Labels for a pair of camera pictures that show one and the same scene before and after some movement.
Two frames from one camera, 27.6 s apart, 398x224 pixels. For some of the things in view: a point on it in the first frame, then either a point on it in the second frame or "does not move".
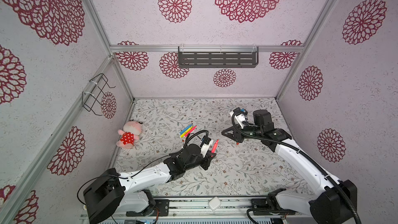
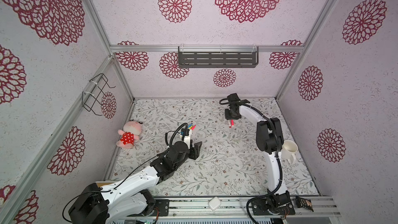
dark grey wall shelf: (218, 57) does not move
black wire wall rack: (92, 99) does not move
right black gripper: (237, 136) -> (227, 115)
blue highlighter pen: (185, 129) does not move
